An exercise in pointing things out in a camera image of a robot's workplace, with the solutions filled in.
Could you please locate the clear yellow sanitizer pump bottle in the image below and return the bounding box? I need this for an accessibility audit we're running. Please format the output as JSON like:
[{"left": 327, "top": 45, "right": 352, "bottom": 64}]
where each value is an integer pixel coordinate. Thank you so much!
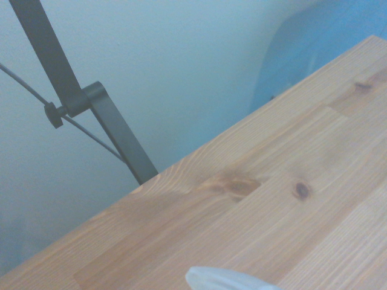
[{"left": 184, "top": 265, "right": 284, "bottom": 290}]

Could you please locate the dark metal camera stand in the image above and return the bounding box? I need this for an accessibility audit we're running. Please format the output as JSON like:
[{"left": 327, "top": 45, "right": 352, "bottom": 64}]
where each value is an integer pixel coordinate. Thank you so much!
[{"left": 8, "top": 0, "right": 160, "bottom": 185}]

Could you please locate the thin dark stand cable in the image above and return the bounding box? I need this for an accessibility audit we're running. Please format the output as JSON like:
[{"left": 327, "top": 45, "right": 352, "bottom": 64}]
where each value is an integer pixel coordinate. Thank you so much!
[{"left": 0, "top": 62, "right": 125, "bottom": 162}]

